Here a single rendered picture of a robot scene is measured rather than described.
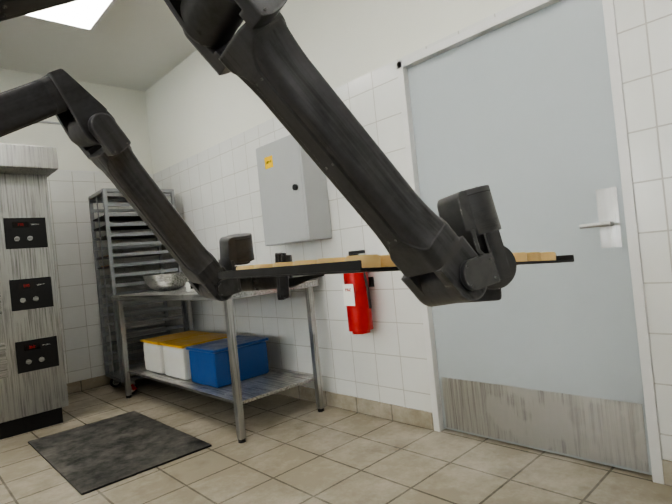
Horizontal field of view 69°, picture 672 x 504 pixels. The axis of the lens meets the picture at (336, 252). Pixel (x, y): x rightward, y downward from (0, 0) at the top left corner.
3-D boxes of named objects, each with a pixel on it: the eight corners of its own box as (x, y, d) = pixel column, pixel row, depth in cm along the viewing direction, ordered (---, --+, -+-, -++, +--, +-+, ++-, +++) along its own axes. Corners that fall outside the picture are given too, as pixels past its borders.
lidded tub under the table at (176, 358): (162, 375, 381) (159, 342, 381) (215, 362, 412) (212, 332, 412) (184, 381, 353) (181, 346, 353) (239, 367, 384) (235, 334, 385)
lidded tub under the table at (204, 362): (188, 383, 347) (185, 346, 347) (242, 368, 379) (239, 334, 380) (216, 389, 320) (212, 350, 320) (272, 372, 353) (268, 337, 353)
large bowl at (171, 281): (137, 293, 412) (135, 276, 412) (180, 288, 438) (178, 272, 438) (155, 293, 383) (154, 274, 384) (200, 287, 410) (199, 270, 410)
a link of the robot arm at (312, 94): (167, 27, 49) (201, -48, 40) (205, 4, 52) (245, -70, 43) (421, 317, 60) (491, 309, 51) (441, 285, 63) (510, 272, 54)
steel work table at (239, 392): (120, 398, 416) (109, 284, 417) (198, 377, 465) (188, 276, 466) (239, 446, 278) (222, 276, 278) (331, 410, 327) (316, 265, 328)
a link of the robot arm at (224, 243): (197, 293, 105) (219, 298, 99) (190, 241, 103) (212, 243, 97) (242, 280, 114) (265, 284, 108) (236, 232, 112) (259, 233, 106)
